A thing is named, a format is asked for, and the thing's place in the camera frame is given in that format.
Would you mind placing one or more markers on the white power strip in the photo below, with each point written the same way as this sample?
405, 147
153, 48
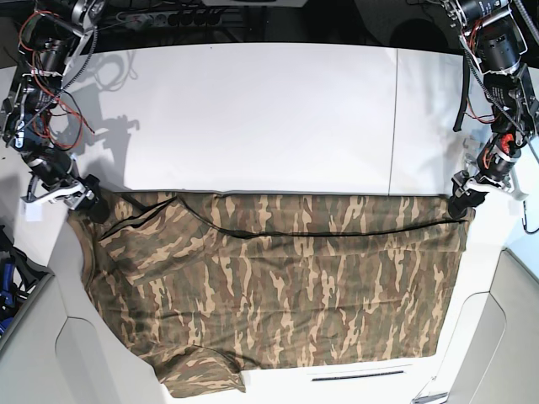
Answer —
169, 19

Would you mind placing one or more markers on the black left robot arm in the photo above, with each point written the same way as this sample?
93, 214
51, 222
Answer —
493, 44

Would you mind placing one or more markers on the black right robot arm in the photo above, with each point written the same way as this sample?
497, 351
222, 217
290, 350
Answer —
50, 41

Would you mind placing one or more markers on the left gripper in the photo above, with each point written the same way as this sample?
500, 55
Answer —
471, 191

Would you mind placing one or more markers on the camouflage T-shirt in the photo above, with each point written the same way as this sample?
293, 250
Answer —
203, 287

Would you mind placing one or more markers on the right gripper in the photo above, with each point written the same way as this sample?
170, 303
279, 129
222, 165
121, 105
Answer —
74, 195

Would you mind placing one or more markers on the blue clutter in bin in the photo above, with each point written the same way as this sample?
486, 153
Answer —
12, 295

